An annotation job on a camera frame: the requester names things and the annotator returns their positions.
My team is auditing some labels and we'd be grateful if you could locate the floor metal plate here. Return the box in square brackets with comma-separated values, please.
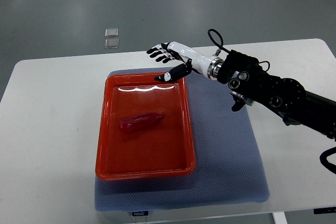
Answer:
[105, 38, 119, 49]
[104, 28, 119, 38]

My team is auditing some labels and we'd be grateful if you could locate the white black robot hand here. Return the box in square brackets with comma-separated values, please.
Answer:
[146, 41, 223, 82]

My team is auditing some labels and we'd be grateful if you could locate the red plastic tray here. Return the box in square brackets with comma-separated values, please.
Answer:
[96, 72, 196, 182]

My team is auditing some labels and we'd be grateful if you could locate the red pepper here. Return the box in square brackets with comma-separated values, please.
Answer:
[119, 112, 164, 132]

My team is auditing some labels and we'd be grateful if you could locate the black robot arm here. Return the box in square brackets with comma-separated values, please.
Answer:
[146, 36, 335, 139]

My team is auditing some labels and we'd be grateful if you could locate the lower floor metal plate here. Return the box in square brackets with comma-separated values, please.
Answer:
[105, 38, 119, 49]

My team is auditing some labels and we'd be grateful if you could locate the upper floor metal plate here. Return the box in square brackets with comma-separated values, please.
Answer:
[104, 28, 119, 38]

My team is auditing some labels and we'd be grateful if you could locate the black label tag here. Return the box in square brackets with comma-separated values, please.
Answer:
[132, 210, 149, 217]

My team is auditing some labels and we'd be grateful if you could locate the blue-grey textured mat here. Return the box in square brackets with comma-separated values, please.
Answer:
[95, 73, 269, 212]

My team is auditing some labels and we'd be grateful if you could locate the white table leg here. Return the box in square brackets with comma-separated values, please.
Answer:
[272, 212, 288, 224]

